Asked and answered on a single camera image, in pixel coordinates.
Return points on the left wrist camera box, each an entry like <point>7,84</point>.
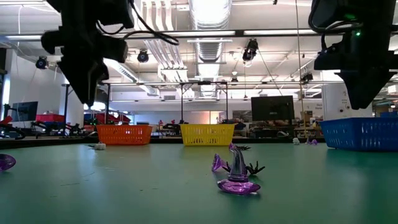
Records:
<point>119,14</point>

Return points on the yellow plastic basket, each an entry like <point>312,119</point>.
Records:
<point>206,134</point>

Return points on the purple witch hat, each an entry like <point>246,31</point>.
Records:
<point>219,162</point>
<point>231,145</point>
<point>311,142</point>
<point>6,161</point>
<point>237,186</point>

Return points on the red bin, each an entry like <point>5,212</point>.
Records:
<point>42,118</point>

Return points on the black background rig frame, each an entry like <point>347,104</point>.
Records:
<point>182,102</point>
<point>66,118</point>

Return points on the black toy spider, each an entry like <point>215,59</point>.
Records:
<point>90,145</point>
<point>243,147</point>
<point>255,169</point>

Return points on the large black monitor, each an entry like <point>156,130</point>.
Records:
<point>272,109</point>

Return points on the black ceiling camera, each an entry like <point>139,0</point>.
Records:
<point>143,57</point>
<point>41,63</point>
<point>308,77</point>
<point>251,49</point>

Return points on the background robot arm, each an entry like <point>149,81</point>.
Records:
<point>172,126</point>

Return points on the blue plastic basket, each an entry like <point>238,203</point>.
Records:
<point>360,133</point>

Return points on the white pillar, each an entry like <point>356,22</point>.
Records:
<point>329,102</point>

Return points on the round silver air duct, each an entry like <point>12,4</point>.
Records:
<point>210,18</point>

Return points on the white toy skeleton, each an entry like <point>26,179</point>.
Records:
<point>100,146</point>
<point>296,141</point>

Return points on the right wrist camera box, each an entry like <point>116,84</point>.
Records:
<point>325,12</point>

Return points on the black aluminium table frame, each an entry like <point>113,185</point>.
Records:
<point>46,142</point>

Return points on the overhead light bar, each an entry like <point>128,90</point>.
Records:
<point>202,33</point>

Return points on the orange plastic basket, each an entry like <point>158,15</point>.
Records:
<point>124,135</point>

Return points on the blue background bin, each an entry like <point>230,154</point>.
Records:
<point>390,114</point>

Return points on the dark computer monitor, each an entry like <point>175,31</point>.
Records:
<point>25,111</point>

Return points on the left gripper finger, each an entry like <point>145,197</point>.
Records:
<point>97,77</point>
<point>77,77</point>

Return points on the green table mat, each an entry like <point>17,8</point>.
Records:
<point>124,193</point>

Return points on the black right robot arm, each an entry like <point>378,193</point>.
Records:
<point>373,12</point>

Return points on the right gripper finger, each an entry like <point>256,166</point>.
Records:
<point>351,84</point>
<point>368,84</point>

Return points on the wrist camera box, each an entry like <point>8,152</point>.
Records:
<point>325,12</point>
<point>119,14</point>

